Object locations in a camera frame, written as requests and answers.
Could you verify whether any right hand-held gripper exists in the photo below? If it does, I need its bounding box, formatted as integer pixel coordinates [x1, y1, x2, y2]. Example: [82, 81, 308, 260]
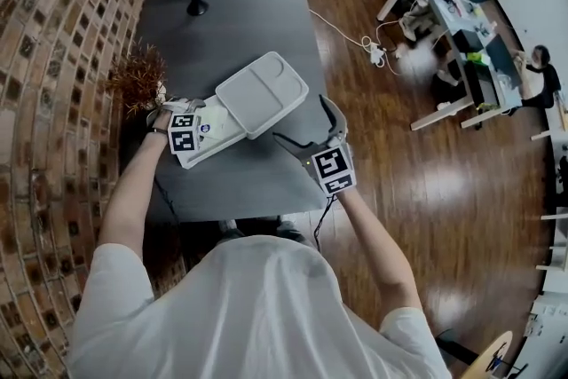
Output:
[272, 93, 359, 197]

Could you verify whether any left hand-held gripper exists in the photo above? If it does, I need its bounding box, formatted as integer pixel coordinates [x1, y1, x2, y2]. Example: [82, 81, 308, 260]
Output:
[145, 96, 209, 157]

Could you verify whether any white storage box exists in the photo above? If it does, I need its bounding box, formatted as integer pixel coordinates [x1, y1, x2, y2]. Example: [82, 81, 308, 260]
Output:
[176, 95, 250, 170]

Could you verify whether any person's left forearm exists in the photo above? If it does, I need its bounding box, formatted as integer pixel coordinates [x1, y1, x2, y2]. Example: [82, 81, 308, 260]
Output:
[96, 127, 172, 262]

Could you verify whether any person's right forearm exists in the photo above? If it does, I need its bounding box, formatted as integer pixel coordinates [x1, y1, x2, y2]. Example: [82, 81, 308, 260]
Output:
[335, 189, 423, 317]

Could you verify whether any white open box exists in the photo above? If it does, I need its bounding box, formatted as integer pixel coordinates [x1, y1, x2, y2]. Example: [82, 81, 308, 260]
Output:
[214, 51, 311, 141]

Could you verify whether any dried reddish plant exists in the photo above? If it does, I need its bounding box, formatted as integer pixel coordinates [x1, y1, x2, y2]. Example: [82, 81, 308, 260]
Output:
[105, 42, 169, 117]

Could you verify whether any person's left shoe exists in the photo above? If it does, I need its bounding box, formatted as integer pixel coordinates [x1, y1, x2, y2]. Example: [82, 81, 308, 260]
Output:
[217, 218, 244, 240]

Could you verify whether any person's right leg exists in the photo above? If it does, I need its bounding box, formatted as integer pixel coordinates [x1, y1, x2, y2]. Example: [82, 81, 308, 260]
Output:
[275, 218, 308, 243]

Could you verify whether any black computer case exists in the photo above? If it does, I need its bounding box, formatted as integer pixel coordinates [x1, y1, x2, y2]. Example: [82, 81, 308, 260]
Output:
[462, 60, 499, 108]

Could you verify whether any long white desk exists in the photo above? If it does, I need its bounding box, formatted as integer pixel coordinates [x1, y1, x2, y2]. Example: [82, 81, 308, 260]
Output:
[375, 0, 525, 132]

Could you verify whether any person's white shirt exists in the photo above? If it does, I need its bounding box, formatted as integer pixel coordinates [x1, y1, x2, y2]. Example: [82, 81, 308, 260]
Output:
[65, 233, 454, 379]

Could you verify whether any dark monitor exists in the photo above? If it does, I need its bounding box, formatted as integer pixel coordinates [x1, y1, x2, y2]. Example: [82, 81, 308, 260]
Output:
[485, 33, 524, 82]

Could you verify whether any round wooden stool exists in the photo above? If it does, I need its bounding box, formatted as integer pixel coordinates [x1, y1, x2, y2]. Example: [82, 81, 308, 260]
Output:
[460, 329, 515, 379]

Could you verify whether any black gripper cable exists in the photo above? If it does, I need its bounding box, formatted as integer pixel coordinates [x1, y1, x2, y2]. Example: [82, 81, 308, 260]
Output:
[153, 178, 181, 232]
[312, 193, 339, 253]

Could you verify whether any white power strip with cable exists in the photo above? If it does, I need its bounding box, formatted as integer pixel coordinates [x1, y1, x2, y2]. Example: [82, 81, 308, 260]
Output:
[308, 7, 403, 68]

